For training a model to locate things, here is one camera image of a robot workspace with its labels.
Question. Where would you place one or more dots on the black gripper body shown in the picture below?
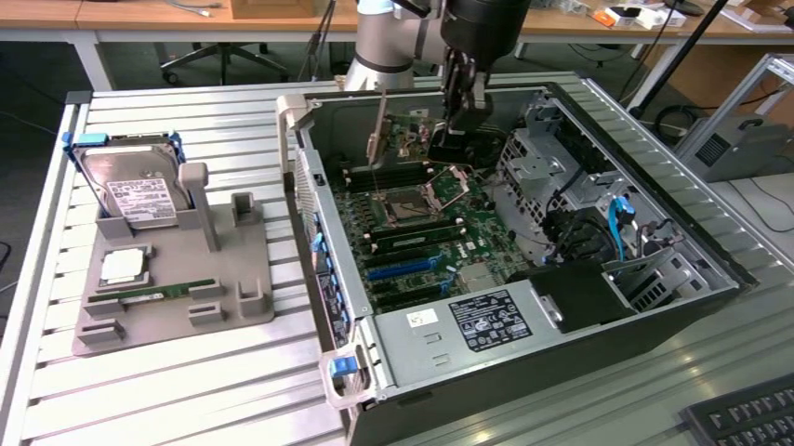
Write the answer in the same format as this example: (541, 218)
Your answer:
(483, 28)

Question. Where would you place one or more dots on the graphics card with black cooler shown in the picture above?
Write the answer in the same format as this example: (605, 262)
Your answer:
(410, 135)

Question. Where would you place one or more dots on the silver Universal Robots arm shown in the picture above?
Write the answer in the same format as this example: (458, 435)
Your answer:
(384, 42)

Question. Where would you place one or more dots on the silver drive cage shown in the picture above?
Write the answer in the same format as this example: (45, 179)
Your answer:
(527, 172)

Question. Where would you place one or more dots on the open socket cover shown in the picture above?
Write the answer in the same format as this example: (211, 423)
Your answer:
(451, 186)

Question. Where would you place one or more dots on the black RAM slot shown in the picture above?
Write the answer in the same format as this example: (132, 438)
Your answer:
(396, 172)
(406, 227)
(387, 182)

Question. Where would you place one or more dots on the small orange box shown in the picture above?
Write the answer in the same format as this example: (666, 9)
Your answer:
(605, 18)

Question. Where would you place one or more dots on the CPU socket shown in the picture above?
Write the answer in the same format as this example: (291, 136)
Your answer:
(406, 209)

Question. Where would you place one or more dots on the small white box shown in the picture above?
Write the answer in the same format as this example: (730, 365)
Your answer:
(661, 19)

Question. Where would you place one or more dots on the black installed RAM stick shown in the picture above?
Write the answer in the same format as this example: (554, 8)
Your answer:
(412, 241)

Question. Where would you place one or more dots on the brown cardboard box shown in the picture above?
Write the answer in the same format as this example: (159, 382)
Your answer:
(272, 9)

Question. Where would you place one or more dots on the black monitor stand base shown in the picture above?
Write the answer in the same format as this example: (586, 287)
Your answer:
(682, 5)

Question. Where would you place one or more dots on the black stand pole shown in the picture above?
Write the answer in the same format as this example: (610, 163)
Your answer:
(682, 51)

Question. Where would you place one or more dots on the green motherboard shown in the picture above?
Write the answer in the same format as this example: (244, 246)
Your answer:
(490, 253)

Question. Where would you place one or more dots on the black expansion slot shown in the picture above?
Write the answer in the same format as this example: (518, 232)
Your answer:
(394, 261)
(410, 297)

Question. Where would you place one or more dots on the black office chair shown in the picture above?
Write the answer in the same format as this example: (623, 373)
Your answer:
(223, 56)

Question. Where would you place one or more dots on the silver chipset heatsink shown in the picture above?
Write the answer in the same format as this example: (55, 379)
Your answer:
(480, 278)

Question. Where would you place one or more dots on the grey box machine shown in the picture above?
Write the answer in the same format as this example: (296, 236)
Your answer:
(745, 153)

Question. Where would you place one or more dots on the flat white box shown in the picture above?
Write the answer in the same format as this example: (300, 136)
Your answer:
(766, 24)

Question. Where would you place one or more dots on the silver disk bay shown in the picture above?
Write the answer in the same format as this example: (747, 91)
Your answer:
(658, 283)

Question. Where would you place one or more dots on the grey power supply unit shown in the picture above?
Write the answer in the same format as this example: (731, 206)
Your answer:
(422, 358)

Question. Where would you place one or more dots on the grey plastic parts rack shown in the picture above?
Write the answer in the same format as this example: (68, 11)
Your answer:
(174, 260)

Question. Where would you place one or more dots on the blue case latch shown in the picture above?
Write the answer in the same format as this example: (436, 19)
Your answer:
(344, 366)

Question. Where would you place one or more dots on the open black PC case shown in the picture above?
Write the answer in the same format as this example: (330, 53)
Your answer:
(589, 381)

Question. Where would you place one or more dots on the green RAM stick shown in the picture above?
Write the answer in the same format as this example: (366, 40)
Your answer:
(162, 292)

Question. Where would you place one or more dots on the silver CPU chip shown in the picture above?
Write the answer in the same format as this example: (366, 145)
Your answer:
(124, 267)

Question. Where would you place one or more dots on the black keyboard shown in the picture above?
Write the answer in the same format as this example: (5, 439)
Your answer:
(745, 418)

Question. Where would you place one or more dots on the aluminium profile frame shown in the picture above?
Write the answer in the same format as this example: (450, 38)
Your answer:
(753, 76)

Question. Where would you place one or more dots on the hard disk in blue bracket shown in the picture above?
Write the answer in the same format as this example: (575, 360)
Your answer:
(124, 172)

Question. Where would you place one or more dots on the wooden desk with white frame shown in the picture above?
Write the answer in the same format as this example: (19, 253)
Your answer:
(105, 18)

